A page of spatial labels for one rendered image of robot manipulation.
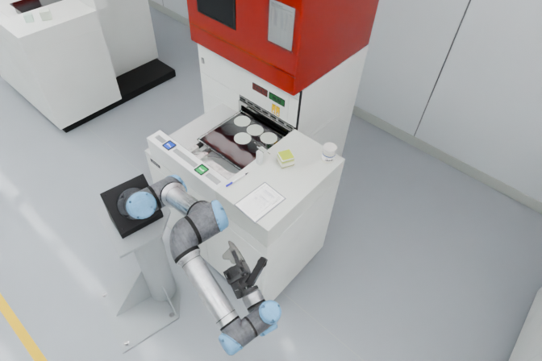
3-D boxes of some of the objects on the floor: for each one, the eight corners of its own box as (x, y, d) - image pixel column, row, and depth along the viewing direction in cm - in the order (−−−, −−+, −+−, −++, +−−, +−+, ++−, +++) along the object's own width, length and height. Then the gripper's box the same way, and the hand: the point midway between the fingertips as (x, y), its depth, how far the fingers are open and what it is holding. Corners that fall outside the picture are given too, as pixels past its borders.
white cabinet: (227, 182, 323) (222, 102, 264) (321, 252, 281) (340, 177, 222) (164, 230, 288) (142, 151, 229) (260, 319, 246) (264, 251, 187)
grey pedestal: (122, 354, 229) (79, 290, 170) (97, 294, 253) (51, 220, 194) (200, 304, 251) (185, 233, 192) (169, 254, 275) (148, 176, 216)
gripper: (235, 300, 143) (210, 248, 151) (242, 298, 152) (218, 250, 159) (255, 288, 143) (230, 237, 150) (261, 288, 151) (236, 238, 159)
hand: (231, 242), depth 154 cm, fingers closed
